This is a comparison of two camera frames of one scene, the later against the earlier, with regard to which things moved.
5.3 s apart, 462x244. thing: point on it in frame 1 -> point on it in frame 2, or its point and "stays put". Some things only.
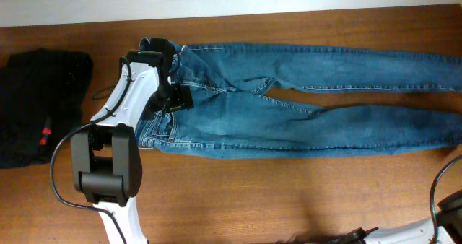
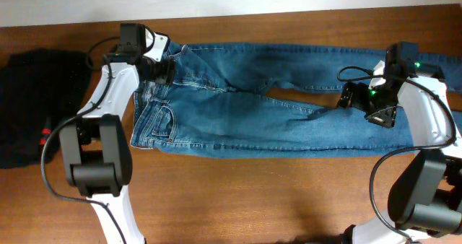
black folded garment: (42, 92) stays put
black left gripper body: (172, 96) -> (162, 71)
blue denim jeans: (233, 118) stays put
